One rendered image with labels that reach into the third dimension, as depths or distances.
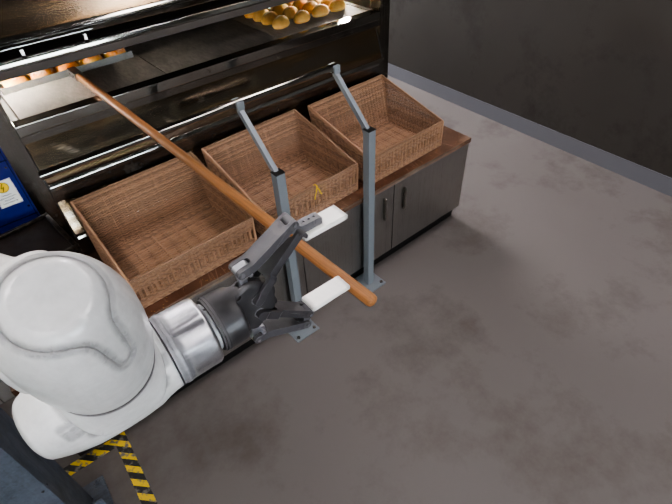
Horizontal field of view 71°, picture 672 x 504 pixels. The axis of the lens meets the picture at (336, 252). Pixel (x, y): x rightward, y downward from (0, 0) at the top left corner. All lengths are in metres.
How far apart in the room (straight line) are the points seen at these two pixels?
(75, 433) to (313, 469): 1.62
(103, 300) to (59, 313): 0.03
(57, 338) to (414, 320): 2.24
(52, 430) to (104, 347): 0.18
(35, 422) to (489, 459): 1.85
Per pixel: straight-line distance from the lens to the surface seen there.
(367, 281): 2.65
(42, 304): 0.38
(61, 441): 0.57
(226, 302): 0.58
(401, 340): 2.43
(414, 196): 2.65
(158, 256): 2.17
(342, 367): 2.34
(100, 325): 0.39
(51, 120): 2.09
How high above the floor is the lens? 1.94
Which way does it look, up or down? 43 degrees down
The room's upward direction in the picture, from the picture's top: 3 degrees counter-clockwise
